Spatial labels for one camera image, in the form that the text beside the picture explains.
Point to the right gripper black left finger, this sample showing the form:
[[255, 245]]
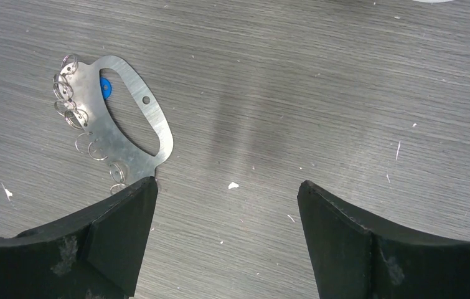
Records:
[[96, 252]]

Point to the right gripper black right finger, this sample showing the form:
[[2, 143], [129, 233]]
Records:
[[357, 254]]

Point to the blue key tag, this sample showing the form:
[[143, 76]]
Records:
[[106, 88]]

